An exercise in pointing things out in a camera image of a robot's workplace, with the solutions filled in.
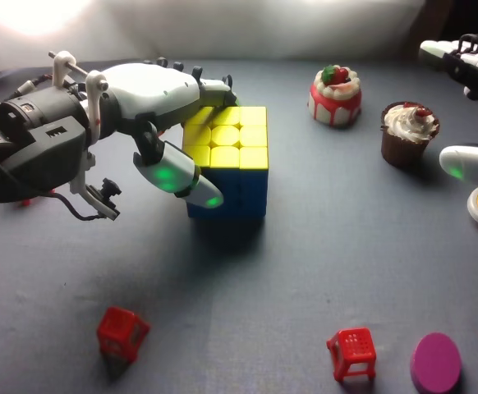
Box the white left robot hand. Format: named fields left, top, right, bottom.
left=101, top=57, right=242, bottom=211

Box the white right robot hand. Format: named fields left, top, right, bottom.
left=418, top=32, right=478, bottom=193

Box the Rubik's cube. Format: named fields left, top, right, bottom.
left=181, top=105, right=271, bottom=218

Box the chocolate cupcake toy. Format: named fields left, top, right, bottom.
left=379, top=101, right=441, bottom=167

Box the white backdrop sheet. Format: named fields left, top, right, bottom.
left=0, top=0, right=441, bottom=79

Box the strawberry cake toy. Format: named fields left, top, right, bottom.
left=307, top=64, right=363, bottom=131

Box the grey table cloth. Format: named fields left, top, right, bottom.
left=0, top=53, right=478, bottom=394

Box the magenta round disc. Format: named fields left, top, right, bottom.
left=410, top=332, right=463, bottom=393

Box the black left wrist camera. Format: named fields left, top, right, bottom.
left=89, top=176, right=124, bottom=222

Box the black left camera cable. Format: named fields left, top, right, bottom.
left=52, top=190, right=115, bottom=222

